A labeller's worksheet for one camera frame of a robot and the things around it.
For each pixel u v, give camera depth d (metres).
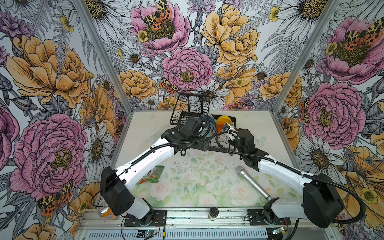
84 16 0.73
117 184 0.41
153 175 0.83
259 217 0.73
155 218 0.73
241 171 0.86
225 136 0.73
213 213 0.68
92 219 0.76
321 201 0.42
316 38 0.82
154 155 0.48
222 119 1.05
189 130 0.57
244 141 0.63
